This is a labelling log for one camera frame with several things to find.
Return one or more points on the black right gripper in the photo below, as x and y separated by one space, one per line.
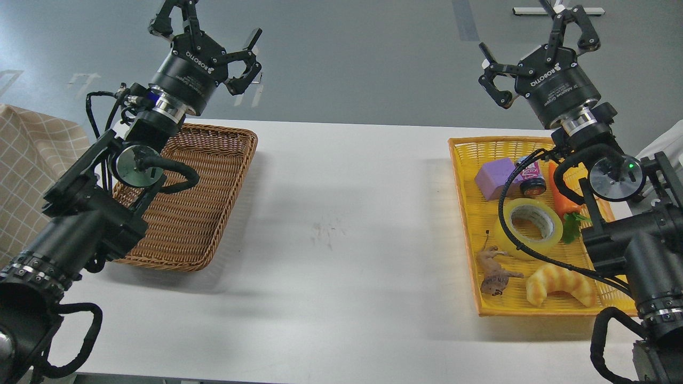
557 82

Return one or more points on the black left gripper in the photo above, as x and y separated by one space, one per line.
191 69

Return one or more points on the yellow tape roll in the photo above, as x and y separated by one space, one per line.
531 221

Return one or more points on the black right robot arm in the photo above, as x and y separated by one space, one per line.
635 240

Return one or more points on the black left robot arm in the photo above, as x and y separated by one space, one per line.
96 207

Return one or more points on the white bar stand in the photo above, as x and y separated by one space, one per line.
597 11

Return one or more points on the small pink can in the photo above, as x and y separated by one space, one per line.
533 182

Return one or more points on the purple block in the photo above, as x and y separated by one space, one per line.
492 177

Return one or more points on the orange toy carrot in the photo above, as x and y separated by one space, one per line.
568 211

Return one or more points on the brown wicker basket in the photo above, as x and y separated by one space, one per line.
185 229

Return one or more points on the yellow plastic basket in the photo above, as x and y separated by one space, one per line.
467 156

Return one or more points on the beige checked cloth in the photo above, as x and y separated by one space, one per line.
36 149

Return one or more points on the toy croissant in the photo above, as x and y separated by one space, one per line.
549 278

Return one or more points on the brown toy lion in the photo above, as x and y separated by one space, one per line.
496 278

